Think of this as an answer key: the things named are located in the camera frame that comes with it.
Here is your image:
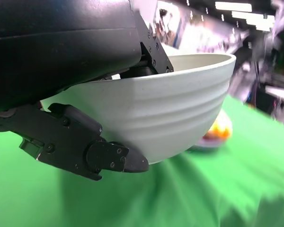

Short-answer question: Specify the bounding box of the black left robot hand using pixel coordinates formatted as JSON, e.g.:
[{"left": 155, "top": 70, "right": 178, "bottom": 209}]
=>
[{"left": 0, "top": 0, "right": 175, "bottom": 182}]

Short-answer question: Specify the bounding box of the pale green bowl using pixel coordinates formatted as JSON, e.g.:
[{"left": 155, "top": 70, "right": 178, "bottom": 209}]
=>
[{"left": 40, "top": 53, "right": 237, "bottom": 166}]

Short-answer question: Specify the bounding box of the lavender plate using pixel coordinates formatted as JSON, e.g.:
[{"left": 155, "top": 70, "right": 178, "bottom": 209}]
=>
[{"left": 186, "top": 113, "right": 234, "bottom": 153}]

